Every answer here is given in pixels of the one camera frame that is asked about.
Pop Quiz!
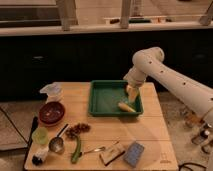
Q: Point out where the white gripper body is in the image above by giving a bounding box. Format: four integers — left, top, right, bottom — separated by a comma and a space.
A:
123, 67, 147, 88

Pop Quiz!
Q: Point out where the yellow banana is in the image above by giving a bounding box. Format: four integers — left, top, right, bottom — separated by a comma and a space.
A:
118, 102, 136, 112

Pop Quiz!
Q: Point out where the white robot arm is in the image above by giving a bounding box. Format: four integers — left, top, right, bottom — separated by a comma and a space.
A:
123, 47, 213, 126

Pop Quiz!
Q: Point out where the green plastic tray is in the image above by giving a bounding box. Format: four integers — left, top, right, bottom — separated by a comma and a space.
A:
88, 80, 143, 117

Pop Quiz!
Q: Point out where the blue sponge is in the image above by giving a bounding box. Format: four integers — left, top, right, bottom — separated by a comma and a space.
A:
123, 142, 144, 168

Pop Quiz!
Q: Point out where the metal spoon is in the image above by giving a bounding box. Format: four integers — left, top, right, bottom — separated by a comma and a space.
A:
80, 147, 106, 156

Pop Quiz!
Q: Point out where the wooden block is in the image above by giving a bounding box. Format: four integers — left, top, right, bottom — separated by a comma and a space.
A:
100, 143, 125, 166

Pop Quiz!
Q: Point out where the clear measuring cup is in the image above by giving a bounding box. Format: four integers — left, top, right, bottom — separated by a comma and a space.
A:
40, 82, 62, 102

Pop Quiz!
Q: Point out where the brown pine cone cluster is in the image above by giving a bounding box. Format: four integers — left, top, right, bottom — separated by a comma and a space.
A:
65, 123, 91, 140

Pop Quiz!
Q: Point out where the dark red bowl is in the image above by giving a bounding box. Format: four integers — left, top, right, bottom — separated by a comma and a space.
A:
39, 101, 65, 126

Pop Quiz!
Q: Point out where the green chili pepper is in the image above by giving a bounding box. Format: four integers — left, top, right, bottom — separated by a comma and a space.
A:
71, 136, 81, 164

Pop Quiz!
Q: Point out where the metal measuring scoop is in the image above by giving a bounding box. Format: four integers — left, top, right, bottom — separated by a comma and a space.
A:
49, 125, 68, 154

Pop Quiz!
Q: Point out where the light green cup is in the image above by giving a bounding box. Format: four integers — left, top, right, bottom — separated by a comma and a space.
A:
32, 127, 48, 145

